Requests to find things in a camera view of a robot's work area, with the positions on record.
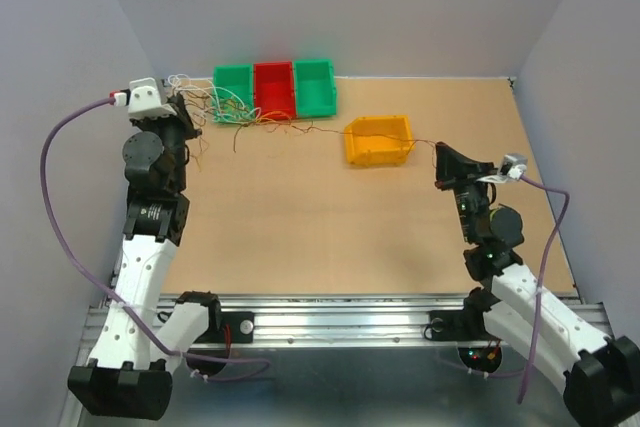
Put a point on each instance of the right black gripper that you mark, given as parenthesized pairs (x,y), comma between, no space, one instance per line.
(449,166)

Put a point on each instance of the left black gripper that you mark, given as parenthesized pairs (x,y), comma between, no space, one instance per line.
(179,117)

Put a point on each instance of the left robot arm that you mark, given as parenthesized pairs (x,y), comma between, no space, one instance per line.
(129,371)

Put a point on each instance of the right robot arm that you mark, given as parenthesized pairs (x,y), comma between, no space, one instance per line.
(596,374)

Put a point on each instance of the left green bin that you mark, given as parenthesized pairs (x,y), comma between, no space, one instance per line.
(233,94)

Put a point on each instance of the green bin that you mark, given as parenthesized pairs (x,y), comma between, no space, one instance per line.
(315,88)
(233,94)

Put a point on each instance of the yellow bin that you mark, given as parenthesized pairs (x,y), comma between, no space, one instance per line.
(374,141)

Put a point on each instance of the red bin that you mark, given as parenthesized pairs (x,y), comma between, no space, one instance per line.
(274,91)

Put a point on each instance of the right green bin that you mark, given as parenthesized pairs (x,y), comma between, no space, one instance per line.
(315,88)

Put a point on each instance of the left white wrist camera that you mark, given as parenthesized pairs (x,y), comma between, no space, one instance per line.
(145,98)

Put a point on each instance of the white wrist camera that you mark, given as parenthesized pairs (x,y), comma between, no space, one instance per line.
(512,168)
(145,98)

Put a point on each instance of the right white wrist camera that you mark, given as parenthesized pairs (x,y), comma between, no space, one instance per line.
(512,168)

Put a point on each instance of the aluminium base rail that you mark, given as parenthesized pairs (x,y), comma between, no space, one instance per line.
(304,321)

